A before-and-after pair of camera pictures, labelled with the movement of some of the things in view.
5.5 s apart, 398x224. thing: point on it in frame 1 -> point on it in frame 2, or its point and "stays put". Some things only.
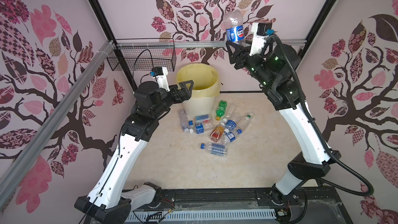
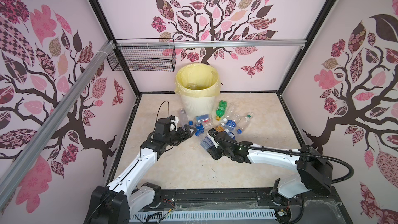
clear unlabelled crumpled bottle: [231, 111] stays put
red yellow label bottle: [216, 132] stays put
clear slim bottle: [184, 120] stays put
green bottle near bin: [221, 110] stays put
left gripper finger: [186, 93] -> [190, 130]
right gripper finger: [239, 57] -> [216, 153]
